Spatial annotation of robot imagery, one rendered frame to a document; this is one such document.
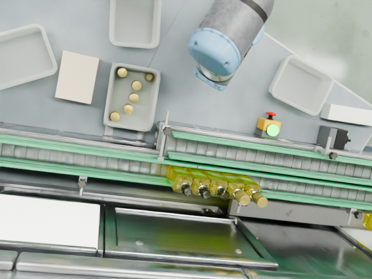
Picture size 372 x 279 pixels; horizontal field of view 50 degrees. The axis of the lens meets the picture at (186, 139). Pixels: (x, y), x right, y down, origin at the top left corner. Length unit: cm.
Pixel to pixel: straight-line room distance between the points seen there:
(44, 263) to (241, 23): 67
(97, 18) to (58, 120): 39
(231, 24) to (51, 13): 84
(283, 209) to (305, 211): 9
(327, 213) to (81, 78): 107
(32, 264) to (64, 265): 7
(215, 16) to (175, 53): 70
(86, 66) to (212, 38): 69
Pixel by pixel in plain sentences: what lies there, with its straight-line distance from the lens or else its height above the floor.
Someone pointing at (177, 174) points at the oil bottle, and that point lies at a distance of 126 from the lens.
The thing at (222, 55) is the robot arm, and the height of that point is 146.
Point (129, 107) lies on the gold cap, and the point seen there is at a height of 81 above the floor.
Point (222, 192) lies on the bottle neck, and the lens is 122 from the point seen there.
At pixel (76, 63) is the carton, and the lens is 143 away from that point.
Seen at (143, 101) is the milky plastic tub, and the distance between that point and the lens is 150.
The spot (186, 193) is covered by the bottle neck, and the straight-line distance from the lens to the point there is 121.
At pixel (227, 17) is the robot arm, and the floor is 146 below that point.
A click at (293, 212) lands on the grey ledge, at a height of 88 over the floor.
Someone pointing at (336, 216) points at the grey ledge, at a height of 88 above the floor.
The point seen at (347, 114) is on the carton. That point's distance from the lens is 174.
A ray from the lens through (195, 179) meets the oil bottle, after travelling 126.
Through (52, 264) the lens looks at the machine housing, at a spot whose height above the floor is 139.
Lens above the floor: 226
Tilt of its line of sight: 75 degrees down
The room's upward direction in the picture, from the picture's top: 134 degrees clockwise
